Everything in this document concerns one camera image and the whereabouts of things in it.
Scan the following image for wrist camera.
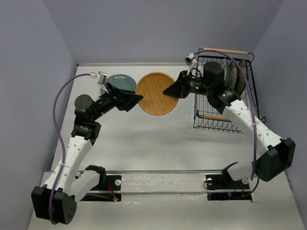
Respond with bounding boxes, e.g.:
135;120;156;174
183;53;197;67
90;71;107;91

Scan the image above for dark rimmed plate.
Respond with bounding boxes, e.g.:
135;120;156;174
235;60;248;95
227;62;238;89

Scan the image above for black wire dish rack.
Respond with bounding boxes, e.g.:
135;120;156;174
193;53;266;134

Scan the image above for blue floral plate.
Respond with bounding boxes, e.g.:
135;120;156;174
220;58;229;86

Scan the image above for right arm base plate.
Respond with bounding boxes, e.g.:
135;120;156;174
203;174;252;201

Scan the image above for orange woven plate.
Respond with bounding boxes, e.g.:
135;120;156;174
136;71;178;115

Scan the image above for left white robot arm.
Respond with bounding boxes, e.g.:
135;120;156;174
31;83;143;225

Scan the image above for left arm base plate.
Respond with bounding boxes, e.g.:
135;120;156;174
81;174;122;202

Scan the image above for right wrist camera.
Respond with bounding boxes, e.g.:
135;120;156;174
183;53;197;67

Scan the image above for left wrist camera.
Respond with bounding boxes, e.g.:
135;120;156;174
90;71;107;91

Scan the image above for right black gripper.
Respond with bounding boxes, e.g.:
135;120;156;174
164;70;213;98

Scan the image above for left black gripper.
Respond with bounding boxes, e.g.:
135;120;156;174
91;82;143;121

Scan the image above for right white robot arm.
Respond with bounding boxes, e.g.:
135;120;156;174
163;62;295;188

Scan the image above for teal ceramic plate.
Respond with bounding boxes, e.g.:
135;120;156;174
105;74;137;92

